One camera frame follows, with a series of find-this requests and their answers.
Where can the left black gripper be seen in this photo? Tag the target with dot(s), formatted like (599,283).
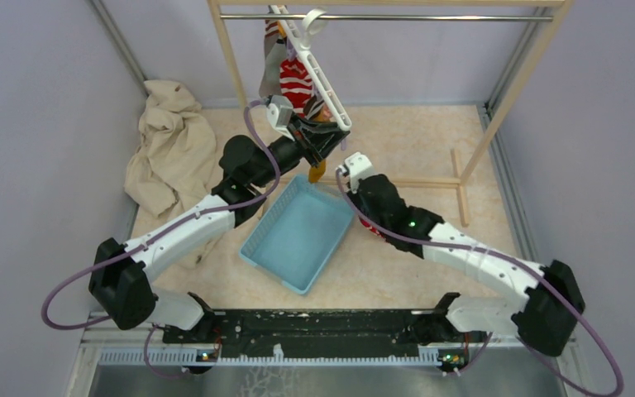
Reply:
(319,138)

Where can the mustard yellow sock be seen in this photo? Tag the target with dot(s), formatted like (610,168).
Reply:
(316,110)

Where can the red Santa Christmas sock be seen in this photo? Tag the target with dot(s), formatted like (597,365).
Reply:
(374,230)

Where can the white plastic clip hanger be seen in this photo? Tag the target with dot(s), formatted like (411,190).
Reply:
(301,40)

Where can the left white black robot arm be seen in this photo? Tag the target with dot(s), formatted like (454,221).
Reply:
(123,272)

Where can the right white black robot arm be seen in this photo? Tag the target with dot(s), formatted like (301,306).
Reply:
(540,304)

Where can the red white striped sock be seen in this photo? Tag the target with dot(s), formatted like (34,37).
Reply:
(295,84)

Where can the blue plastic basket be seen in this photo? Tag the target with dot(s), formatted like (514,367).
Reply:
(299,234)

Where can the grey striped-cuff sock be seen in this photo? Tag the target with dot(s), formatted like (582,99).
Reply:
(272,35)

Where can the beige crumpled cloth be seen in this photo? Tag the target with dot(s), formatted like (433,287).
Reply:
(175,161)

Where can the metal rack rod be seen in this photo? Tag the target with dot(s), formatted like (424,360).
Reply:
(385,18)

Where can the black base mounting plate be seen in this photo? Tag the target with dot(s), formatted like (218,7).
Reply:
(307,334)

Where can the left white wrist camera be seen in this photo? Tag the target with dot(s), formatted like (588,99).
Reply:
(279,111)

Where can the wooden clothes rack frame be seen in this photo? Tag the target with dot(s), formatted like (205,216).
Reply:
(376,63)

